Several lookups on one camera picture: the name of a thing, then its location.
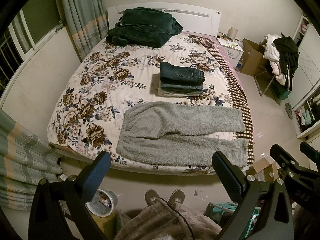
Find grey fluffy fleece pants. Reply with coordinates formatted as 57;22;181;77
116;101;248;167

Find small open cardboard box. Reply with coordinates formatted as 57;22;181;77
246;158;278;182

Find teal plastic stool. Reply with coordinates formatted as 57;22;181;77
204;202;261;237

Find white trash bin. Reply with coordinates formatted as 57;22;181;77
86;189;118;217

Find green striped curtain near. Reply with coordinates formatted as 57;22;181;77
0;111;63;211

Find green striped curtain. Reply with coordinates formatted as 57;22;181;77
56;0;108;60
0;111;63;211

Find white wardrobe shelf unit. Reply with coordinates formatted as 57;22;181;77
289;15;319;139

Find right grey slipper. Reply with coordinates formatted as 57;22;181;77
168;190;185;205

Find grey slipper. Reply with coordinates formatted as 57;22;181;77
168;190;185;205
144;189;159;206

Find operator plush brown robe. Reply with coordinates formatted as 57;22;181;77
115;198;222;239

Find left grey slipper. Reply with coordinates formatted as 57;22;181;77
144;189;159;206

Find chair with clothes pile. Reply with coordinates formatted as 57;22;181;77
254;34;290;104

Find black garment on chair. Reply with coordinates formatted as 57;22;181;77
273;34;299;91

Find brown cardboard box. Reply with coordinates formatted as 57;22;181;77
240;38;268;76

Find floral bed blanket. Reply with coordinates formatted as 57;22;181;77
47;32;254;174

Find white bedside table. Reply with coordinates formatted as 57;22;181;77
216;37;244;68

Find beige folded pants bottom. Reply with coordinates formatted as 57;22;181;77
158;81;202;98

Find cream cylinder lamp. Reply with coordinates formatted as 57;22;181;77
227;27;238;41

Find white bed headboard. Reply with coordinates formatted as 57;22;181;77
107;2;221;36

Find dark green folded blanket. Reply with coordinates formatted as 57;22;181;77
106;7;183;48

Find green striped curtain far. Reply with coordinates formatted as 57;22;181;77
56;0;108;60

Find black cable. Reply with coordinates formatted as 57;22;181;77
154;196;196;240

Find window frame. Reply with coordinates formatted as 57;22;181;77
1;9;65;107

